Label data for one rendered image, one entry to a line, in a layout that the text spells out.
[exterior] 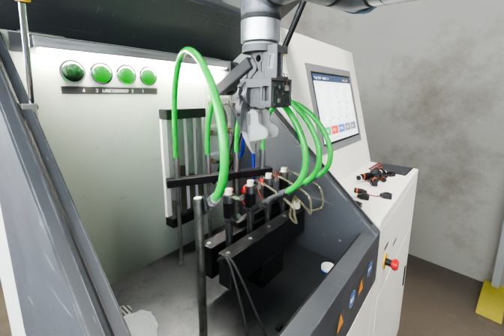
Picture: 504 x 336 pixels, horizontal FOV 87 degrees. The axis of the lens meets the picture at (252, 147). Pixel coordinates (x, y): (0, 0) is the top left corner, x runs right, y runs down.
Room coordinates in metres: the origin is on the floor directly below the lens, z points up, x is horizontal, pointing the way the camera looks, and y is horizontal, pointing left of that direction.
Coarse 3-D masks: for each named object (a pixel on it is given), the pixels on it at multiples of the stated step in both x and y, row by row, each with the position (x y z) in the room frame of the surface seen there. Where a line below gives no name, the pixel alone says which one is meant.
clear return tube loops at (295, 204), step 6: (288, 168) 0.79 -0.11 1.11; (288, 180) 0.72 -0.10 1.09; (318, 186) 0.73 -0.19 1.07; (276, 192) 0.65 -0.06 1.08; (306, 192) 0.69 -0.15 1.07; (294, 198) 0.76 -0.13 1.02; (294, 204) 0.78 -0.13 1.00; (300, 204) 0.78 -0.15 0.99; (294, 210) 0.61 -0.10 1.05; (312, 210) 0.68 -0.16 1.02; (294, 216) 0.62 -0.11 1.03; (294, 222) 0.63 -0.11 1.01
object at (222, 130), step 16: (192, 48) 0.51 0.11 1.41; (176, 64) 0.63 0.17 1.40; (176, 80) 0.66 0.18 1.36; (208, 80) 0.42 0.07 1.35; (176, 96) 0.69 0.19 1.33; (176, 112) 0.70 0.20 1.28; (176, 128) 0.71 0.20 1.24; (224, 128) 0.38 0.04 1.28; (176, 144) 0.71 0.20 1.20; (224, 144) 0.38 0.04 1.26; (176, 160) 0.71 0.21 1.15; (224, 160) 0.38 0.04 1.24; (224, 176) 0.38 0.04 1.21
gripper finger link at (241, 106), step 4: (236, 96) 0.52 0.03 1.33; (240, 96) 0.52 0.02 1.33; (236, 100) 0.52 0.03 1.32; (240, 100) 0.52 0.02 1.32; (236, 104) 0.52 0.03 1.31; (240, 104) 0.52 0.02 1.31; (244, 104) 0.52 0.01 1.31; (236, 108) 0.52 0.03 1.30; (240, 108) 0.51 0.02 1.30; (244, 108) 0.52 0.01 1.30; (248, 108) 0.53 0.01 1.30; (236, 112) 0.52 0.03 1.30; (240, 112) 0.51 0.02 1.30; (244, 112) 0.52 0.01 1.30; (236, 116) 0.52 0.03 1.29; (240, 116) 0.51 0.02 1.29; (244, 116) 0.52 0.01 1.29; (240, 120) 0.52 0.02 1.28; (244, 120) 0.52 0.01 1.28; (240, 124) 0.52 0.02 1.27; (244, 124) 0.52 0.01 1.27; (240, 128) 0.53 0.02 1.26; (244, 128) 0.52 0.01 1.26
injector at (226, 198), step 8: (224, 192) 0.60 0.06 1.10; (232, 192) 0.60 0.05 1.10; (224, 200) 0.58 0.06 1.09; (232, 200) 0.58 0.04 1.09; (224, 208) 0.58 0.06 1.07; (232, 208) 0.58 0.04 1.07; (224, 216) 0.58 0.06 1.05; (232, 216) 0.58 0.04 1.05; (240, 216) 0.57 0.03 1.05; (232, 224) 0.59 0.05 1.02; (232, 232) 0.59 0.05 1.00; (232, 240) 0.59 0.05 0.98
